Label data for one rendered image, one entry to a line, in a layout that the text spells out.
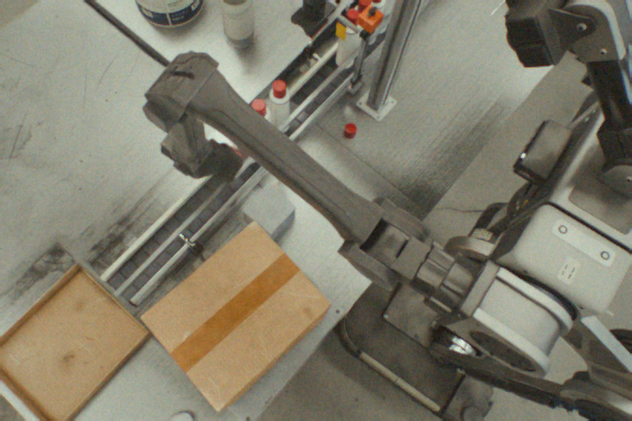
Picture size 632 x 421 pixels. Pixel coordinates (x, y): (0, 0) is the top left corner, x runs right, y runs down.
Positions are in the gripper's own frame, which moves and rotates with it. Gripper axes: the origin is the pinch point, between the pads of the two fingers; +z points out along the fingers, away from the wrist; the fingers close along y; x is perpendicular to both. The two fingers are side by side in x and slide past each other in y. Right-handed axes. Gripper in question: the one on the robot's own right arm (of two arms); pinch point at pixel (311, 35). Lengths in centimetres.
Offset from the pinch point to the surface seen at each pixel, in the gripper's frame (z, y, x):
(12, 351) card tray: 19, 108, -3
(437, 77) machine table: 18.4, -25.2, 29.6
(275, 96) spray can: -3.7, 21.6, 6.3
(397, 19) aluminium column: -20.1, -3.7, 20.3
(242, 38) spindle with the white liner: 9.8, 8.1, -18.2
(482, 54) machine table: 18, -41, 35
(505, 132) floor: 101, -81, 58
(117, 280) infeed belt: 14, 79, 4
